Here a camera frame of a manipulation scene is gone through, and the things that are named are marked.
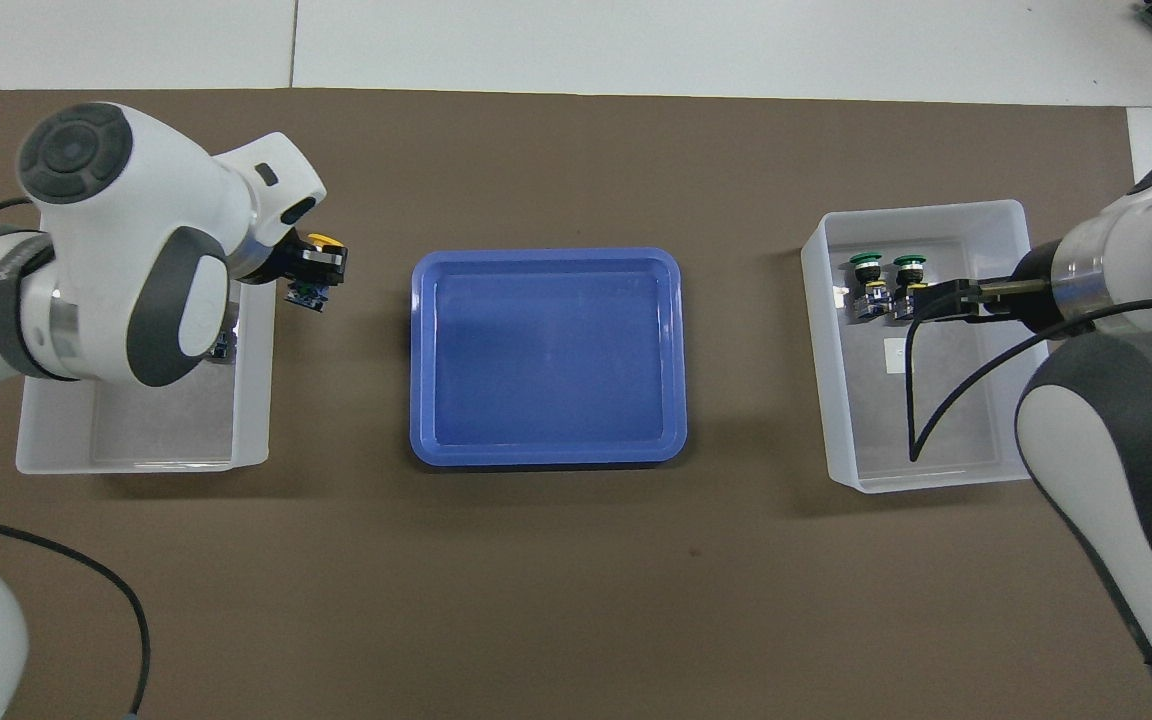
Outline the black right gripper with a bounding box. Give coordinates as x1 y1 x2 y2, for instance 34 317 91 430
921 240 1072 334

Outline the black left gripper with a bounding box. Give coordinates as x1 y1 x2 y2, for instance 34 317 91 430
234 228 350 291

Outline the green push button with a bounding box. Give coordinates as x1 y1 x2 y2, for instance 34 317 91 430
893 255 932 323
848 252 887 323

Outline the translucent white plastic box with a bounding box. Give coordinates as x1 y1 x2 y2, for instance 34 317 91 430
802 200 1068 494
16 280 272 475

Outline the blue plastic tray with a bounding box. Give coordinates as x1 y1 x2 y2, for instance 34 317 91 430
410 247 688 469

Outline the brown table mat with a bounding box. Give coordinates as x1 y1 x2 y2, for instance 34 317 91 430
0 88 1152 720

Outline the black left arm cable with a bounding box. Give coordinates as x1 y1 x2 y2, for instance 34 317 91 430
0 505 153 720

